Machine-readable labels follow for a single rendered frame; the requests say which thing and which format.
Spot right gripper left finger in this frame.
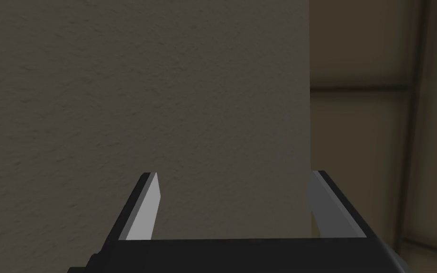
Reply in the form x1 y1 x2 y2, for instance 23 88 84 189
106 172 162 241

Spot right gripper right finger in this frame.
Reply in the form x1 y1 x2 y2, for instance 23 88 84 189
306 170 375 239

